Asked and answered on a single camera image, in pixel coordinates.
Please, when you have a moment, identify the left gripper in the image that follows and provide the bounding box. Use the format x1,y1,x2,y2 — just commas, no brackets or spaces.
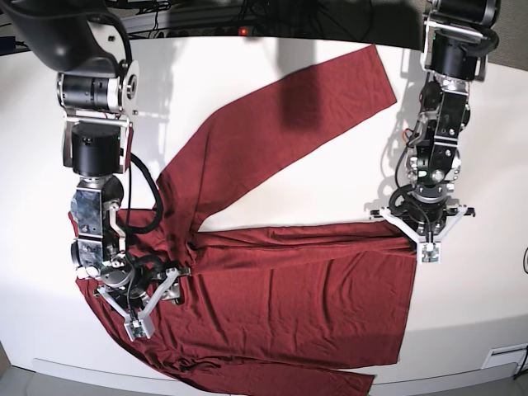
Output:
370,185,475,254

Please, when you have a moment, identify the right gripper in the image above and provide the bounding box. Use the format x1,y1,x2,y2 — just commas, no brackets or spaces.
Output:
94,257,190,325

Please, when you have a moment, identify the dark red long-sleeve shirt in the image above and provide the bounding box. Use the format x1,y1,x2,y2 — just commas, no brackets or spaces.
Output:
78,45,416,395

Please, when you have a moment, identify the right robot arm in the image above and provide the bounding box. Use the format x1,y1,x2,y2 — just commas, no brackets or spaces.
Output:
1,1,188,340

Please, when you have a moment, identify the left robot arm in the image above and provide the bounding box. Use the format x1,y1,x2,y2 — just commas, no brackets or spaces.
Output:
371,0,501,264

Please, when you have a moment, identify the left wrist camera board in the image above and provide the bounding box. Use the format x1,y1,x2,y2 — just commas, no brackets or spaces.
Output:
417,243,441,264

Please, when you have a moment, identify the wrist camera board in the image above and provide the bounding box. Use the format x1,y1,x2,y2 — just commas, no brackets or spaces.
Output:
417,243,441,264
124,317,154,342

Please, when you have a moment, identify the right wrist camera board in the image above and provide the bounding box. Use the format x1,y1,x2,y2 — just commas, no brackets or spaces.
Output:
124,317,154,342

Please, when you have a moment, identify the black power strip red switch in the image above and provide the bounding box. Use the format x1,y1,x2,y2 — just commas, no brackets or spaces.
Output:
153,26,251,38

